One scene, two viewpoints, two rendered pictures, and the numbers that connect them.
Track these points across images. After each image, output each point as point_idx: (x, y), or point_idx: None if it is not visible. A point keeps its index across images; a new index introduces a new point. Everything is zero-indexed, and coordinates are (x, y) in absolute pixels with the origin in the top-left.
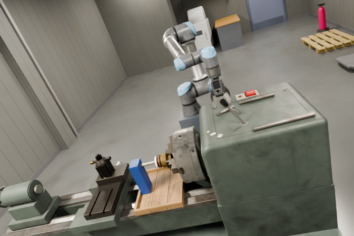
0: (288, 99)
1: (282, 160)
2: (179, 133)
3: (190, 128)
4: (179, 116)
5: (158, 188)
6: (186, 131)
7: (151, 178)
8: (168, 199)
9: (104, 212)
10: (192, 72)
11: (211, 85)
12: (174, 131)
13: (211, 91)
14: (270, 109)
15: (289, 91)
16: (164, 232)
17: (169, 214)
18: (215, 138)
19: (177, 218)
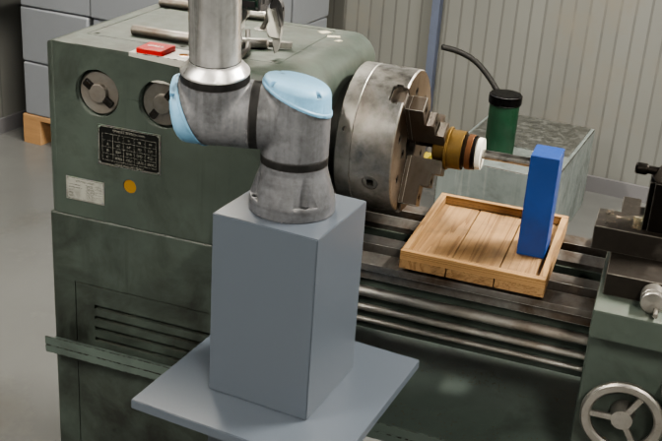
0: (131, 24)
1: None
2: (400, 68)
3: (366, 66)
4: (351, 214)
5: (498, 239)
6: (381, 65)
7: (519, 267)
8: (472, 216)
9: (644, 209)
10: (240, 41)
11: None
12: (411, 77)
13: None
14: (187, 26)
15: (97, 30)
16: (514, 373)
17: None
18: (335, 32)
19: None
